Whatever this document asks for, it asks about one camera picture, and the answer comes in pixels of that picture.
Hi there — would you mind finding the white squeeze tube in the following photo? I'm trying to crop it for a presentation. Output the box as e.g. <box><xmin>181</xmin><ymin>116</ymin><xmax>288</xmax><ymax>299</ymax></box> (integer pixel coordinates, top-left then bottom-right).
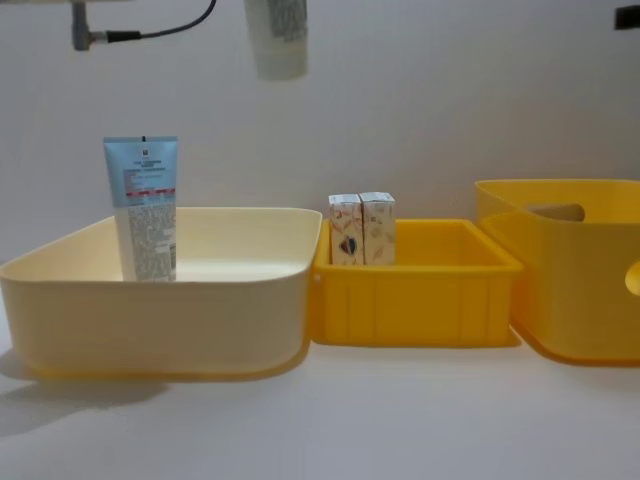
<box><xmin>242</xmin><ymin>0</ymin><xmax>311</xmax><ymax>82</ymax></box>

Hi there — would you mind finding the small white printed carton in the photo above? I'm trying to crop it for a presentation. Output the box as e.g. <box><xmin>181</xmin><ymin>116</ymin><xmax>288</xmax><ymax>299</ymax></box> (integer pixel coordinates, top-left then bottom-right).
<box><xmin>359</xmin><ymin>191</ymin><xmax>398</xmax><ymax>266</ymax></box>
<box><xmin>327</xmin><ymin>193</ymin><xmax>363</xmax><ymax>267</ymax></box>

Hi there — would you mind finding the small yellow plastic crate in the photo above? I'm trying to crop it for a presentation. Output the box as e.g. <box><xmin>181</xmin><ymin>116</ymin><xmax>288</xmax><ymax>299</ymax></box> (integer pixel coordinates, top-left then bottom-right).
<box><xmin>310</xmin><ymin>217</ymin><xmax>525</xmax><ymax>348</ymax></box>

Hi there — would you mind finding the blue and white tube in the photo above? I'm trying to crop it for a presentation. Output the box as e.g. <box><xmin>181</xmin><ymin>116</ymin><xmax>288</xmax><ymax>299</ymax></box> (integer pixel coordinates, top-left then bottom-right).
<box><xmin>102</xmin><ymin>134</ymin><xmax>180</xmax><ymax>284</ymax></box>

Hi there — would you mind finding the cream shallow plastic bin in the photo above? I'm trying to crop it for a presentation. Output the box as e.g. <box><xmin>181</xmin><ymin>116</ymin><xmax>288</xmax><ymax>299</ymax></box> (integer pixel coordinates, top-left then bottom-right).
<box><xmin>0</xmin><ymin>206</ymin><xmax>324</xmax><ymax>384</ymax></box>

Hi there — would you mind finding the yellow bin with handle holes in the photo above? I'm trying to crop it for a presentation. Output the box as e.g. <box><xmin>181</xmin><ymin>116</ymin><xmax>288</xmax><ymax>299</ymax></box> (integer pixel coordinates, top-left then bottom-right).
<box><xmin>473</xmin><ymin>178</ymin><xmax>640</xmax><ymax>371</ymax></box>

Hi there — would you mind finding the thin dark cable silver plug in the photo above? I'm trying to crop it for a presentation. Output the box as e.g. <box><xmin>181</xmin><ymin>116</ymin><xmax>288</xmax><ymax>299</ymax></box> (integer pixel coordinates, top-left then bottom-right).
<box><xmin>85</xmin><ymin>0</ymin><xmax>219</xmax><ymax>45</ymax></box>

